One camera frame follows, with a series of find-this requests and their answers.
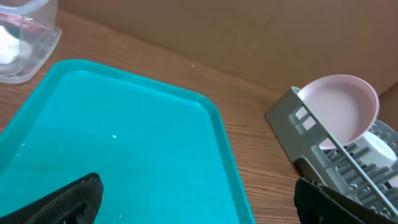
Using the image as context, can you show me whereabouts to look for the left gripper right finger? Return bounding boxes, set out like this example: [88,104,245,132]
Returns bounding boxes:
[294,178,396,224]

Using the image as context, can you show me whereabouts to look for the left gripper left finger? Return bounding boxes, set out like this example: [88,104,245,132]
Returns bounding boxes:
[1,172,103,224]

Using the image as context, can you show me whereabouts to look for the grey bowl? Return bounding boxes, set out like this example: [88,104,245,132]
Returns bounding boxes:
[353,131,397,167]

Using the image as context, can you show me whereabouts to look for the large white plate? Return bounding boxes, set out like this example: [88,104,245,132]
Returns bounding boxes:
[298,75,380,146]

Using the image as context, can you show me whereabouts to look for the white napkin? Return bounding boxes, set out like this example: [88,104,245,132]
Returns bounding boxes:
[1,26,32,65]

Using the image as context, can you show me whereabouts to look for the red snack wrapper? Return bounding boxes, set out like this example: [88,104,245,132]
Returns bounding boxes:
[1,13,45,35]

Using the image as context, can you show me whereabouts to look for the grey dishwasher rack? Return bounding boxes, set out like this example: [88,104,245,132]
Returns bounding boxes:
[266,86,397,223]

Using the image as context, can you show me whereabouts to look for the teal serving tray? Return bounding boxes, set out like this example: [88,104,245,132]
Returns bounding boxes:
[1,60,254,223]

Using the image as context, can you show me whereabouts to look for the clear plastic bin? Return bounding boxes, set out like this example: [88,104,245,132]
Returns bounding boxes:
[1,0,62,84]

